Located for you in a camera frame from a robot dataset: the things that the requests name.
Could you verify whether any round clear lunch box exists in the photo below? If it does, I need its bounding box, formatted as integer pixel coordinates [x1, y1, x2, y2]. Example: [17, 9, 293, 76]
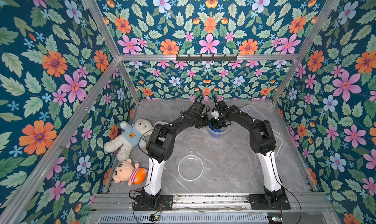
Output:
[207, 124, 230, 138]

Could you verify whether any blue cleaning cloth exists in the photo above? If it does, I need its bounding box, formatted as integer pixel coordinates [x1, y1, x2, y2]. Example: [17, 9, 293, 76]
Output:
[209, 125, 222, 134]

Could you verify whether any square clear lunch box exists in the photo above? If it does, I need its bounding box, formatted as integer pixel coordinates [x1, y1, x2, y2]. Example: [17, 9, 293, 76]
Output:
[240, 105, 266, 121]

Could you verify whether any round clear box lid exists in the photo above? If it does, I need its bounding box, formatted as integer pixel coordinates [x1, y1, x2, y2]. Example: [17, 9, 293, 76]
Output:
[178, 155, 204, 182]

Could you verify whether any rectangular clear lunch box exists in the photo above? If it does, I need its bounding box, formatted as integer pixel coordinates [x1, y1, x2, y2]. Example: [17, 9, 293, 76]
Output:
[154, 121, 184, 140]

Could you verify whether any square clear box lid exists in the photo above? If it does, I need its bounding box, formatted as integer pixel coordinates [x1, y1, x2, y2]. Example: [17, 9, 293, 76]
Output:
[273, 130, 286, 157]

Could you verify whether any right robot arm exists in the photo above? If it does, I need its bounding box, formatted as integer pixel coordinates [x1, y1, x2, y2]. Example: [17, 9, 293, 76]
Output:
[210, 97, 287, 207]

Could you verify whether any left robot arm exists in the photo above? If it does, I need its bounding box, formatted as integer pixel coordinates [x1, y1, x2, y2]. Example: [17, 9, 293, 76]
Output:
[141, 102, 210, 208]

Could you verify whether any white teddy bear blue shirt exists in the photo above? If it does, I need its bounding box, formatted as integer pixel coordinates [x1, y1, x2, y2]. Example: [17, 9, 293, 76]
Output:
[104, 118, 153, 161]

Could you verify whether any pink doll orange outfit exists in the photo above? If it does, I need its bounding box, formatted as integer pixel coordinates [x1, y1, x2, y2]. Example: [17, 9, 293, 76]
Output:
[113, 158, 147, 186]

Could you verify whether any white ventilation grille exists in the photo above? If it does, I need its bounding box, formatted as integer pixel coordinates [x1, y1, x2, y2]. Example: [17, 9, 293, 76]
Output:
[98, 213, 269, 224]

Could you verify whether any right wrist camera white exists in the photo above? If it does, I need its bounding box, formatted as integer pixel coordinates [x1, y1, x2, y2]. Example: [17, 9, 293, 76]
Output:
[211, 110, 220, 120]

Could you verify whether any black hook rail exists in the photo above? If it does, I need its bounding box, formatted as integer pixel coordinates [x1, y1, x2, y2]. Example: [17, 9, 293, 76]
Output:
[175, 54, 238, 62]

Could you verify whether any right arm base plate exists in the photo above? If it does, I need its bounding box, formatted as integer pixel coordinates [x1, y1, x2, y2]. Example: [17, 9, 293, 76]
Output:
[247, 194, 291, 210]

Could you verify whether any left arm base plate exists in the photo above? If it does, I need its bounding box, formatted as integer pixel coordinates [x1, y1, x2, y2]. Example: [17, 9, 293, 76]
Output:
[133, 193, 174, 211]

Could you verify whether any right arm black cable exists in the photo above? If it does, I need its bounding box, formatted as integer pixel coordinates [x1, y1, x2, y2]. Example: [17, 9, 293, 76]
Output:
[273, 159, 303, 224]

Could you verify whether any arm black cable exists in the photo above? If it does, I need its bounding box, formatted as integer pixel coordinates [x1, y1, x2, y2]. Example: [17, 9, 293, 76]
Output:
[273, 159, 303, 224]
[128, 176, 153, 224]

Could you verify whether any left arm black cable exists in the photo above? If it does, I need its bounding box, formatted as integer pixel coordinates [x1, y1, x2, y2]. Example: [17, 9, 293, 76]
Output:
[128, 176, 153, 224]

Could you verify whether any aluminium front rail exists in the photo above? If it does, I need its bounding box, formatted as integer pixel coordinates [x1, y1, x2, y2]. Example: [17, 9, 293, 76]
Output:
[91, 192, 334, 212]

